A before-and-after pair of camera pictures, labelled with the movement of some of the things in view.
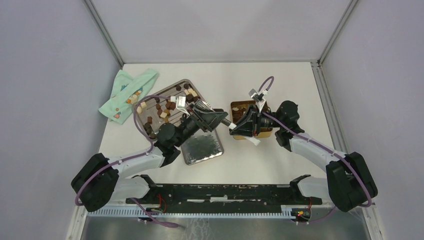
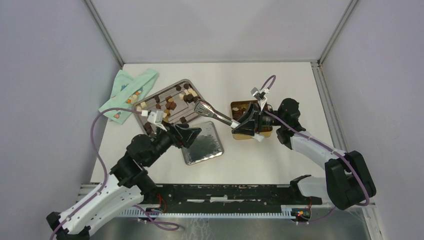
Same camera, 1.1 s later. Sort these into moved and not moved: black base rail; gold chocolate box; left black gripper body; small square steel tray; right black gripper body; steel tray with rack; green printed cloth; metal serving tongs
Moved: left black gripper body; metal serving tongs
Not moved: right black gripper body; small square steel tray; black base rail; gold chocolate box; steel tray with rack; green printed cloth
